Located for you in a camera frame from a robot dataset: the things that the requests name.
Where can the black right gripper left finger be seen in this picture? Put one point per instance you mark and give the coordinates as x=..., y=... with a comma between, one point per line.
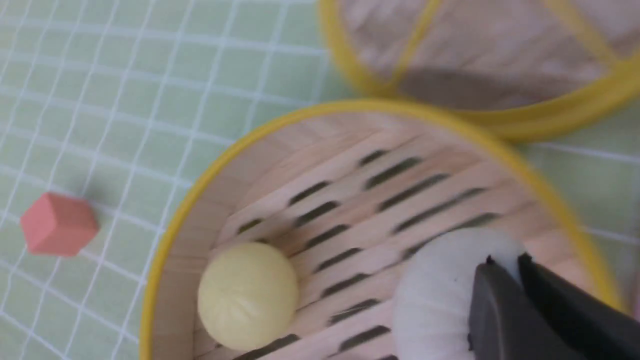
x=505, y=325

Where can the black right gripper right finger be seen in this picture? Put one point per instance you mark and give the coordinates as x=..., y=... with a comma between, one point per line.
x=585, y=324

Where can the white bun front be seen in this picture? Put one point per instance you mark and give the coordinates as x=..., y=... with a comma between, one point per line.
x=433, y=298

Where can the yellow bun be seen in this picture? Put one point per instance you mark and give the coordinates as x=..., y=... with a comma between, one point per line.
x=248, y=296

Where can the bamboo steamer tray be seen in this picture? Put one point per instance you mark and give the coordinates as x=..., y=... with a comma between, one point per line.
x=348, y=190

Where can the bamboo steamer lid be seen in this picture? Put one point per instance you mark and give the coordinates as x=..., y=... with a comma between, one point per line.
x=522, y=69

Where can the green checkered tablecloth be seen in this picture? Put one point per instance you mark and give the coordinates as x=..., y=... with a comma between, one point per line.
x=125, y=104

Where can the red cube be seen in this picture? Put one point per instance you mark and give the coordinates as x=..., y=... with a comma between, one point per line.
x=58, y=225

